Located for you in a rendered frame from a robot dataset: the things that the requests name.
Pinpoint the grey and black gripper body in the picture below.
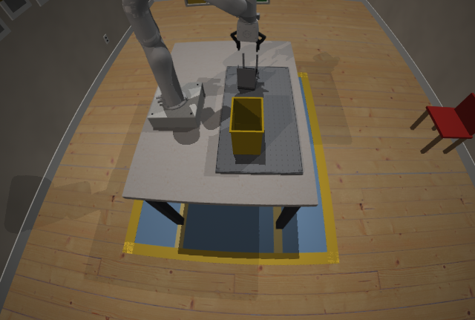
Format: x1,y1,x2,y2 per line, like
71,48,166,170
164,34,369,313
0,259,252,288
237,19,259,42

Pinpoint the olive-yellow open-top bin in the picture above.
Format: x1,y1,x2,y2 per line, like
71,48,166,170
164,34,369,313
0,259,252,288
229,97,264,155

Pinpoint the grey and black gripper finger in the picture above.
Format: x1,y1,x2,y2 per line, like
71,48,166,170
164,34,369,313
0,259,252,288
256,32,266,52
230,31,240,50

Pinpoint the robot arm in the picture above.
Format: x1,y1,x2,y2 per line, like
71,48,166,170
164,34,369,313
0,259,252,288
122,0,260,110

